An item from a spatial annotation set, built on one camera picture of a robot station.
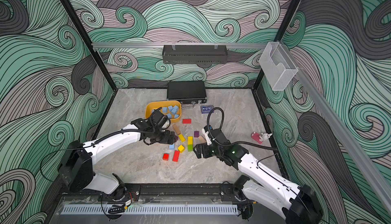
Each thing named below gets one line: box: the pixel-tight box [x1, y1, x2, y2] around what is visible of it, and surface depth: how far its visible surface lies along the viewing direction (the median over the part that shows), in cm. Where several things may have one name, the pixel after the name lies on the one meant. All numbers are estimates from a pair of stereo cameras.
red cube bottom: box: [162, 153, 170, 161], surface depth 86 cm
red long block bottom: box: [172, 150, 180, 163], surface depth 87 cm
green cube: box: [187, 144, 193, 152], surface depth 90 cm
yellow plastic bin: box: [145, 100, 182, 123], surface depth 107 cm
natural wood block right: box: [198, 135, 207, 144], surface depth 94 cm
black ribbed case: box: [166, 80, 208, 105], surface depth 118 cm
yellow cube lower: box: [177, 144, 185, 154], surface depth 89 cm
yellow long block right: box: [186, 135, 194, 146], surface depth 92 cm
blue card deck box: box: [200, 104, 214, 115], surface depth 109 cm
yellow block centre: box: [178, 133, 186, 143], surface depth 94 cm
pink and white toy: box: [250, 131, 273, 145], surface depth 92 cm
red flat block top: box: [182, 118, 192, 124], surface depth 103 cm
